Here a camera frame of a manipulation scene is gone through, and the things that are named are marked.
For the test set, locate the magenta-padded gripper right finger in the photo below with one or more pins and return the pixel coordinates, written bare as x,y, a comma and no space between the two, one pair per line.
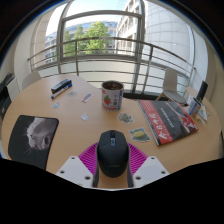
151,168

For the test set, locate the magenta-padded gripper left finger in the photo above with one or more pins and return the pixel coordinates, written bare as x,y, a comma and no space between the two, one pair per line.
71,168

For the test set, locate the black computer mouse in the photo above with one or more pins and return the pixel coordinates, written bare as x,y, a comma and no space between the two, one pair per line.
112,156

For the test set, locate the black cat-print mouse pad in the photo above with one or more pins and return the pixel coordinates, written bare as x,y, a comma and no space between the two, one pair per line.
23,143

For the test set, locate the red and black magazine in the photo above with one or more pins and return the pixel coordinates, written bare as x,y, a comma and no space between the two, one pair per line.
168,121

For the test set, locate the small white sticker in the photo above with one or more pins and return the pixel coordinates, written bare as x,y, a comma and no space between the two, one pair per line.
84,117

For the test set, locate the grey animal sticker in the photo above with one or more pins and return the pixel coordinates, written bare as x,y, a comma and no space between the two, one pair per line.
125,118

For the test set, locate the small blue sticker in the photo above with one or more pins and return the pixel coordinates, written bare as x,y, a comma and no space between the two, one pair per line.
56,105

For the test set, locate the feather-shaped white sticker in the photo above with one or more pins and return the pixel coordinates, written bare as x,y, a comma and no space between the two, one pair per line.
87,97

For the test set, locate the round pale sticker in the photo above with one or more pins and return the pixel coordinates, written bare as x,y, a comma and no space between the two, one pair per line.
71,94

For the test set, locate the small blue and white box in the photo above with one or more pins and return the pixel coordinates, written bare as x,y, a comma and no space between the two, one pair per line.
193,106

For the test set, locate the blue marker pen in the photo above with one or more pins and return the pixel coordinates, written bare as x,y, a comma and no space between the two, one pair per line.
61,91

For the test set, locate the strawberry-print mug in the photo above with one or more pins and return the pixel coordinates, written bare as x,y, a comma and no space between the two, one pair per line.
112,98

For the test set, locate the white chair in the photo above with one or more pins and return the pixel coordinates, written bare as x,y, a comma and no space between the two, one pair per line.
31,80
171,85

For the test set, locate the black tablet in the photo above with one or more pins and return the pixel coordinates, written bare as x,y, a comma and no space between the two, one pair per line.
202,90

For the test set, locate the black and white office printer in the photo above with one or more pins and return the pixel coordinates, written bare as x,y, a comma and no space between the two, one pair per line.
6,95

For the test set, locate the metal balcony railing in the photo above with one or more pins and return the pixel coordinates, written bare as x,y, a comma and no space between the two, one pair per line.
77,63

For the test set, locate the green tree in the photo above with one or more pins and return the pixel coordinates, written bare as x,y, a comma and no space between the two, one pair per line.
93,35

